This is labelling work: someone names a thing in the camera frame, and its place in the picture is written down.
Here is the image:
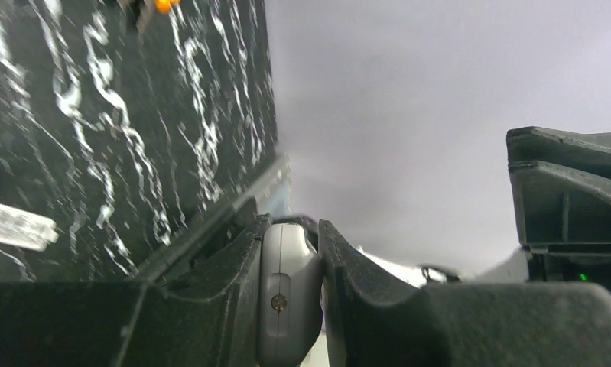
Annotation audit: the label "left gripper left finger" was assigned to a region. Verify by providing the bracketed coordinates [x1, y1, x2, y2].
[0, 215, 271, 366]

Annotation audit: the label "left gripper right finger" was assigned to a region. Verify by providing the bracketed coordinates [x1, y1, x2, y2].
[318, 219, 611, 366]

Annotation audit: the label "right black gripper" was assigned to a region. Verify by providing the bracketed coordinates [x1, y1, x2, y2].
[505, 126, 611, 293]

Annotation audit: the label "white remote battery cover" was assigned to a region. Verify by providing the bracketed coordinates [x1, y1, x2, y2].
[0, 204, 59, 252]

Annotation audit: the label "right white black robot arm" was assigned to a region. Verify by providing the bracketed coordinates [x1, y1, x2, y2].
[372, 126, 611, 293]

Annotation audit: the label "black front mounting rail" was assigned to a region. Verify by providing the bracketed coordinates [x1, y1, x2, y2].
[132, 196, 258, 284]

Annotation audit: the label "orange handled pliers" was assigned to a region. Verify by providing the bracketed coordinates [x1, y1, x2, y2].
[116, 0, 181, 34]

